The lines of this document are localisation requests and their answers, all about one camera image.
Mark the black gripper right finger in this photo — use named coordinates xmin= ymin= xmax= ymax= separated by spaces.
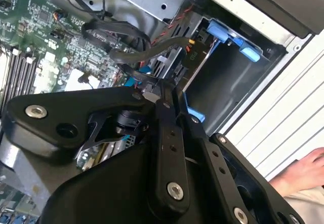
xmin=173 ymin=86 xmax=304 ymax=224

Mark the person bare hand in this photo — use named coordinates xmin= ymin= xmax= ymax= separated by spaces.
xmin=268 ymin=146 xmax=324 ymax=198

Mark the thick black power wire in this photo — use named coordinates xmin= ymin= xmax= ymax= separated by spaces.
xmin=109 ymin=35 xmax=212 ymax=70

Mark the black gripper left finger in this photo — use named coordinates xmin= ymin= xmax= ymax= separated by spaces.
xmin=5 ymin=79 xmax=191 ymax=211

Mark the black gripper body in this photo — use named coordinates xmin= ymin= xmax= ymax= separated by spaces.
xmin=42 ymin=142 xmax=228 ymax=224

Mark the black disk data wire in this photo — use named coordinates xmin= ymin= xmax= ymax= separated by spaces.
xmin=117 ymin=63 xmax=163 ymax=97

